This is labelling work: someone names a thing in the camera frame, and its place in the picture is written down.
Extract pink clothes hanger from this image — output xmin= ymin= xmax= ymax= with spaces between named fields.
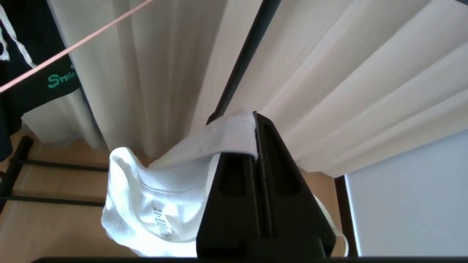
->
xmin=0 ymin=0 xmax=154 ymax=94

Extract black clothes rack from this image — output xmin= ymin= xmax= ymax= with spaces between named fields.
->
xmin=0 ymin=0 xmax=283 ymax=213

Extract white garment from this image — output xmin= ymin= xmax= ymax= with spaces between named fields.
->
xmin=101 ymin=108 xmax=260 ymax=258

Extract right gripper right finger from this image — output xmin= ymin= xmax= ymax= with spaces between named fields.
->
xmin=254 ymin=112 xmax=337 ymax=258

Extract white laundry basket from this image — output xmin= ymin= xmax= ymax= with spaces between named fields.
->
xmin=313 ymin=194 xmax=350 ymax=258

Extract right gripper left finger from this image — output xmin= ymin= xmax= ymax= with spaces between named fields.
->
xmin=195 ymin=151 xmax=263 ymax=258

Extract black shorts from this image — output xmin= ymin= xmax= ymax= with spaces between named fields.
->
xmin=0 ymin=0 xmax=82 ymax=162

